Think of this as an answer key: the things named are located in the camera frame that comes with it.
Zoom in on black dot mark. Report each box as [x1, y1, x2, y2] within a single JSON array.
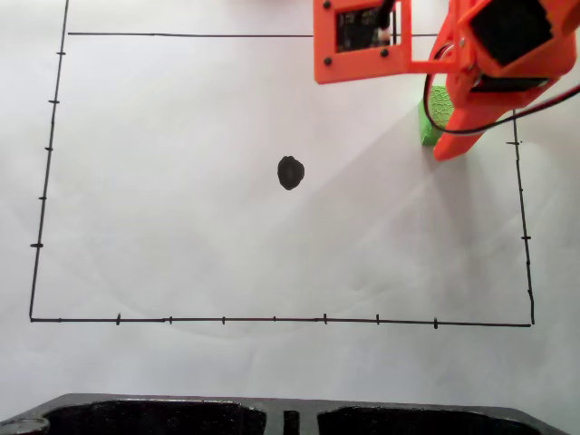
[[276, 155, 306, 192]]

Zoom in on black red servo cable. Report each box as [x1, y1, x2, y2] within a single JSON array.
[[423, 44, 580, 136]]

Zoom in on green textured cube block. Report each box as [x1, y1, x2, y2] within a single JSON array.
[[416, 84, 455, 147]]

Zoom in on white paper sheet black lines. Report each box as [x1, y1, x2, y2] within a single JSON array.
[[0, 0, 580, 425]]

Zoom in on camera cable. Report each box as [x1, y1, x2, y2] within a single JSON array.
[[377, 0, 396, 44]]

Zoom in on camera module on orange mount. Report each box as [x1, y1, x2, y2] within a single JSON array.
[[312, 0, 440, 86]]

